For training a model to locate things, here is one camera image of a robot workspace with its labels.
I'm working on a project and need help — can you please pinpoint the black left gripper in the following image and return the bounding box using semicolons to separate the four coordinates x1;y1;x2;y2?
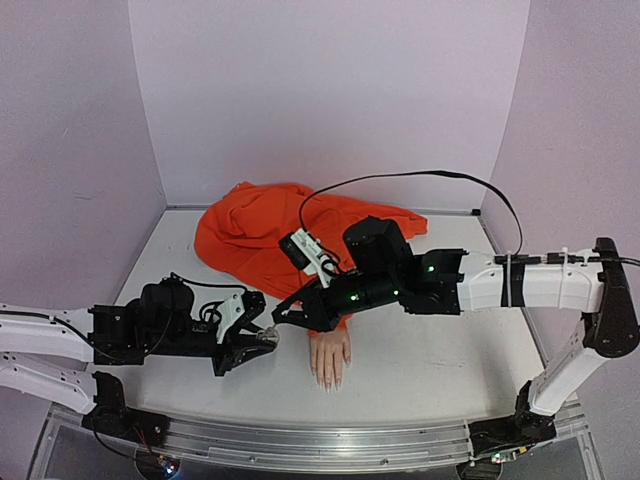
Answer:
147;322;277;379

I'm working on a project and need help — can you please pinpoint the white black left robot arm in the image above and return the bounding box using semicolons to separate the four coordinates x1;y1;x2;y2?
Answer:
1;275;279;377

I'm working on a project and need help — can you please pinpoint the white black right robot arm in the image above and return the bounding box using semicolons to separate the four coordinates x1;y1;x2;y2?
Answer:
272;217;639;427

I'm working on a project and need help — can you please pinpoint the mannequin hand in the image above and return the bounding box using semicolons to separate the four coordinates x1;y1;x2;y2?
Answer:
309;330;352;393

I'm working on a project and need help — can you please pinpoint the orange hoodie sweatshirt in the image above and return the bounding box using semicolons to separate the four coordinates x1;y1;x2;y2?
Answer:
194;182;428;300

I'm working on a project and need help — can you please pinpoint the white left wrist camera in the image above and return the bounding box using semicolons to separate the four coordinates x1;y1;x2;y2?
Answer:
216;291;266;345

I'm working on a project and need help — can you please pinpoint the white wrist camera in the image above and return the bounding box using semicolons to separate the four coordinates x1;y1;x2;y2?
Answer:
278;228;344;289
216;291;266;345

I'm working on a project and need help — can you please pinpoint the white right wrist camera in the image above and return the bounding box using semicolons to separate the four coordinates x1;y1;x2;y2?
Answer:
278;228;344;289

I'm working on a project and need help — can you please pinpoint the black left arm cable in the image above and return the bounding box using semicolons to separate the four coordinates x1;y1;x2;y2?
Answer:
0;272;249;351

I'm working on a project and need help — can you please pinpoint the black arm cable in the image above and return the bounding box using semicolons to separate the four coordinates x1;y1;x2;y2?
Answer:
298;171;640;266
0;272;249;351

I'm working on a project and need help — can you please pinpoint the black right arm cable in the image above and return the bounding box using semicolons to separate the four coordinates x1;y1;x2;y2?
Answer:
298;171;640;266

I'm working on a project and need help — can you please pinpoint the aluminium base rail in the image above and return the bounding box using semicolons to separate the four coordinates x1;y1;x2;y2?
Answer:
37;399;601;480

